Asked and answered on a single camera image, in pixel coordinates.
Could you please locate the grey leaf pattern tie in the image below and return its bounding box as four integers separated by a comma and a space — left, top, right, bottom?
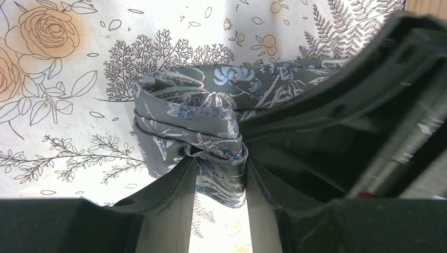
131, 59, 348, 208

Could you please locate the wooden compartment tray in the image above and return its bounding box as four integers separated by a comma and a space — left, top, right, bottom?
404, 0, 447, 20

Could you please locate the floral tablecloth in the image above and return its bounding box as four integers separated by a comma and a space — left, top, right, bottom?
0, 0, 407, 253

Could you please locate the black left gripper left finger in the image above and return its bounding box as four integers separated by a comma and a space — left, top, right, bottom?
1, 157, 197, 252

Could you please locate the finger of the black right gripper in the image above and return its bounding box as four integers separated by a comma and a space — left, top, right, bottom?
241, 13, 446, 201

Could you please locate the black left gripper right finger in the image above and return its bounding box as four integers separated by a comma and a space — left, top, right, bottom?
246, 157, 446, 252

